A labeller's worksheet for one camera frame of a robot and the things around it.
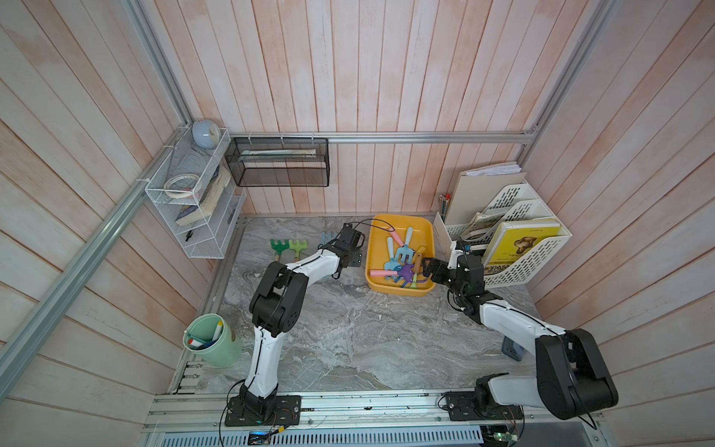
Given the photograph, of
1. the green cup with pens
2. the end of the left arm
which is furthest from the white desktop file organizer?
the green cup with pens

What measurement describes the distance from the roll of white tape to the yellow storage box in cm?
54

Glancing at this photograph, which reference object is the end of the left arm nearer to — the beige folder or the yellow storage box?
the yellow storage box

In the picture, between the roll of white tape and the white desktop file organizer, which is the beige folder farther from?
the roll of white tape

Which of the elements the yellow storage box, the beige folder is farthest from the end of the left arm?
the beige folder

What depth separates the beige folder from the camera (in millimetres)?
934

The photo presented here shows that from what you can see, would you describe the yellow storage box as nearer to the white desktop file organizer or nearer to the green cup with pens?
the white desktop file organizer

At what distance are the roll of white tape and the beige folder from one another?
832mm

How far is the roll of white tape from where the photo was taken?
2.35 ft

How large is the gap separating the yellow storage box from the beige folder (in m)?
0.15

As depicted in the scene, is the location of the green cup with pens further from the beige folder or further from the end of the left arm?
the beige folder

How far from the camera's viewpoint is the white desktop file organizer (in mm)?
821

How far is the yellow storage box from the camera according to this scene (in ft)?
3.09

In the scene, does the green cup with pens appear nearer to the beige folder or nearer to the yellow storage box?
the yellow storage box

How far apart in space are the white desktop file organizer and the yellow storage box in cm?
10
